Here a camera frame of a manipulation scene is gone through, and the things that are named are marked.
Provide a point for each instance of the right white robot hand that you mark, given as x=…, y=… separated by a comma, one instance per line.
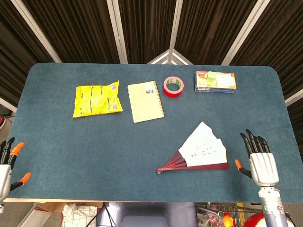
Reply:
x=264, y=168

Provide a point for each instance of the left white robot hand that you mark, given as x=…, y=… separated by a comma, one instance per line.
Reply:
x=4, y=172

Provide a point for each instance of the paper folding fan red ribs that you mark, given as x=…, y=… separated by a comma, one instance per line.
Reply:
x=203, y=149

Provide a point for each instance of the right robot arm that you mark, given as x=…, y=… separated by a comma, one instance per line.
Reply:
x=272, y=208

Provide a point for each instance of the red round helmet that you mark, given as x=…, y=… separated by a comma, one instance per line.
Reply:
x=255, y=220

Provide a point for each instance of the brown cardboard box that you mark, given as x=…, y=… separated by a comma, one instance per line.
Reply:
x=50, y=206

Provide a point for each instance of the white checked cloth bag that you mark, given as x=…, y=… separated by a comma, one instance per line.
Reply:
x=79, y=216

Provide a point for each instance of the blue felt table mat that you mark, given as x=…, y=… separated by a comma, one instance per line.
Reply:
x=94, y=153

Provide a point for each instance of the blue printed cardboard box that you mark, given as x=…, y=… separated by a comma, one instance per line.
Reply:
x=222, y=81

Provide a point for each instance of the yellow snack bag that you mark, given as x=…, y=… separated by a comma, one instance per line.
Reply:
x=97, y=99

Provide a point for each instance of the red tape roll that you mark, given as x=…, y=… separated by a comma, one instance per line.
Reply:
x=166, y=91

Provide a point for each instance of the blue-grey robot torso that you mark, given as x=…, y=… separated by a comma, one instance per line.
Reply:
x=146, y=215

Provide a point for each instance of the pale yellow spiral notebook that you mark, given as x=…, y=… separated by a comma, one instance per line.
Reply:
x=145, y=104

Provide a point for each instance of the dark brown pleated curtain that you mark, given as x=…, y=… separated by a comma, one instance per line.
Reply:
x=146, y=28

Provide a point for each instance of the white screen frame post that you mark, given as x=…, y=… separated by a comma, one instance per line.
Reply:
x=175, y=28
x=243, y=33
x=117, y=30
x=35, y=28

